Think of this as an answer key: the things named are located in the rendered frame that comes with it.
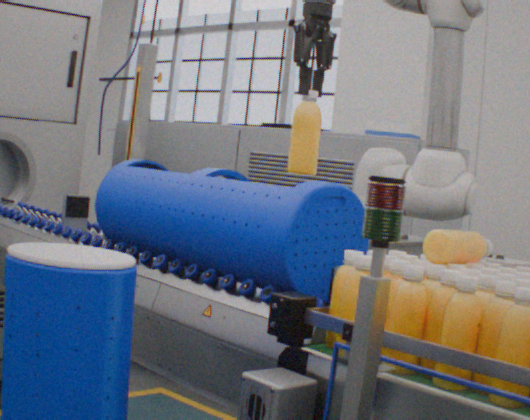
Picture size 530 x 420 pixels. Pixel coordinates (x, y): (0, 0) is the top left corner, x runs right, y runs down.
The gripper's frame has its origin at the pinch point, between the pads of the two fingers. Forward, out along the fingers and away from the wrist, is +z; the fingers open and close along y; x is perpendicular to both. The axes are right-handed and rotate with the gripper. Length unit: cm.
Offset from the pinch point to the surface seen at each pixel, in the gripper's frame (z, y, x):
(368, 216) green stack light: 28, 38, 56
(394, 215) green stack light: 27, 36, 59
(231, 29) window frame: -84, -234, -336
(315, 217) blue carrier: 31.6, 5.1, 11.1
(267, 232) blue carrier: 36.0, 13.4, 4.8
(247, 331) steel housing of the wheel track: 60, 12, 0
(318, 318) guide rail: 50, 20, 30
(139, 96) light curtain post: -2, -31, -128
